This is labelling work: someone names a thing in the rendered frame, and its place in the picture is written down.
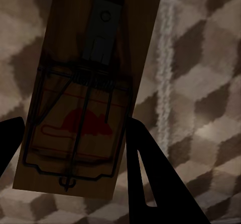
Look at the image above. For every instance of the mousetrap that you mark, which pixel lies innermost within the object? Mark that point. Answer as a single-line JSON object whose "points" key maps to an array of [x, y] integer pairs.
{"points": [[87, 83]]}

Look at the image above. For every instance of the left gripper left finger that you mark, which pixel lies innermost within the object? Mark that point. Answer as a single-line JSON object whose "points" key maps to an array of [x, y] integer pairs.
{"points": [[11, 136]]}

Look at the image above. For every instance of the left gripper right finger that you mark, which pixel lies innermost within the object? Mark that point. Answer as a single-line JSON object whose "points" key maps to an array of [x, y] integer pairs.
{"points": [[175, 204]]}

